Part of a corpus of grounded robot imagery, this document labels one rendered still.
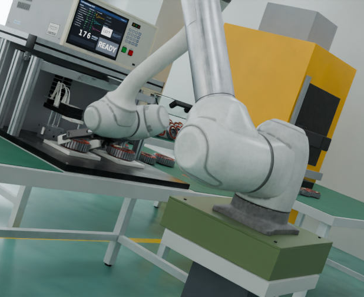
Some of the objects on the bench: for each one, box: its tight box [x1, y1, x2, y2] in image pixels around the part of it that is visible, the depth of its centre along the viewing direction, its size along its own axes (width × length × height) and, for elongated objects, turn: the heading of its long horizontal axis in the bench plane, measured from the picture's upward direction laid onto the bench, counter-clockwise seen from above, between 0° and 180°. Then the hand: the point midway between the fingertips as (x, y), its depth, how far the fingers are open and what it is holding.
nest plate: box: [44, 139, 101, 161], centre depth 212 cm, size 15×15×1 cm
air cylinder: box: [37, 123, 64, 141], centre depth 221 cm, size 5×8×6 cm
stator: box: [138, 151, 157, 165], centre depth 269 cm, size 11×11×4 cm
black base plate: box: [0, 122, 190, 190], centre depth 223 cm, size 47×64×2 cm
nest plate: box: [92, 149, 145, 169], centre depth 231 cm, size 15×15×1 cm
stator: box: [60, 134, 91, 153], centre depth 212 cm, size 11×11×4 cm
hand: (75, 142), depth 212 cm, fingers open, 13 cm apart
